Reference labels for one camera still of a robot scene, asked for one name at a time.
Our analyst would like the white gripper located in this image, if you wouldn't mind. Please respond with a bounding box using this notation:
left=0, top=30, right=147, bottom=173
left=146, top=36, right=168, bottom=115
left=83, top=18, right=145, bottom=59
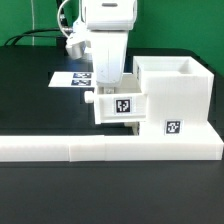
left=82, top=0, right=137, bottom=88

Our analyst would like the white drawer box with tag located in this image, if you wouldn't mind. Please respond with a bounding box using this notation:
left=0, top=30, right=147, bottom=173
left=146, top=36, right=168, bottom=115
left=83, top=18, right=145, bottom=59
left=124, top=122, right=140, bottom=135

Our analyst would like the white base tag plate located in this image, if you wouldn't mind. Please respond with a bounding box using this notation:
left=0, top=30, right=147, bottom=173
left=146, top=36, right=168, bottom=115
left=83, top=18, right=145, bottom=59
left=49, top=72, right=96, bottom=88

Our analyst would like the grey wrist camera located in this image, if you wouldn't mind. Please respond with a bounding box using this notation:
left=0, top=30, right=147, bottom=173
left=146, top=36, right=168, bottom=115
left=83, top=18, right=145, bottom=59
left=65, top=20, right=91, bottom=60

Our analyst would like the black cable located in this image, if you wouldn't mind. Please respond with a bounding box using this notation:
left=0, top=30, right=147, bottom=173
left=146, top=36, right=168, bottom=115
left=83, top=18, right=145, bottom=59
left=2, top=0, right=83, bottom=47

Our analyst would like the white drawer cabinet frame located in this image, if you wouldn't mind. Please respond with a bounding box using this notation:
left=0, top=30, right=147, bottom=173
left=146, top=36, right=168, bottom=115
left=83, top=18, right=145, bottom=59
left=133, top=56, right=214, bottom=136

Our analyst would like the white L-shaped obstacle wall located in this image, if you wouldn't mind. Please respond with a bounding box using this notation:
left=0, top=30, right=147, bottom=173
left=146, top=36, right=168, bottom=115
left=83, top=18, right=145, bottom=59
left=0, top=135, right=223, bottom=162

